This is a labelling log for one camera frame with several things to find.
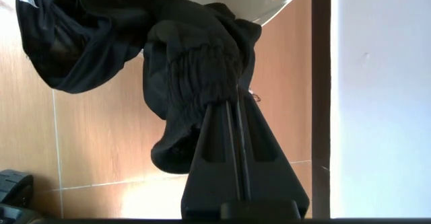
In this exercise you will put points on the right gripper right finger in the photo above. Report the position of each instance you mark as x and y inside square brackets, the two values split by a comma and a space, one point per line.
[272, 183]

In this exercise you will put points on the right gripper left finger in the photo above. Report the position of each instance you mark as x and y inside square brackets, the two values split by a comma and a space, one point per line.
[208, 183]

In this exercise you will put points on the black shorts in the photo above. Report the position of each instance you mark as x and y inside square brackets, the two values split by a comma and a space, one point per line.
[195, 66]

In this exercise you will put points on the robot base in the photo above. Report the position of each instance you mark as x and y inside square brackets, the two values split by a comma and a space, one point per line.
[13, 187]

